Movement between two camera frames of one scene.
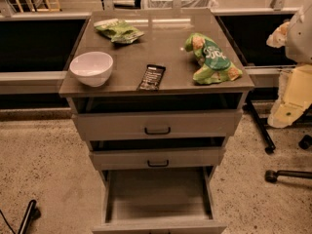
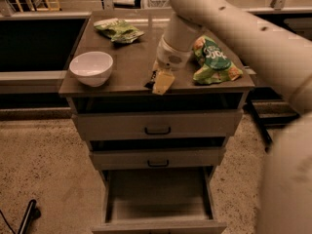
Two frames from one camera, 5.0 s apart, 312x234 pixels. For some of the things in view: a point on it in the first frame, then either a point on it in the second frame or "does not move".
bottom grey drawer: (159, 200) does not move
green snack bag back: (118, 30) does not move
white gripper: (300, 38) to (170, 58)
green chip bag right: (214, 66) does not move
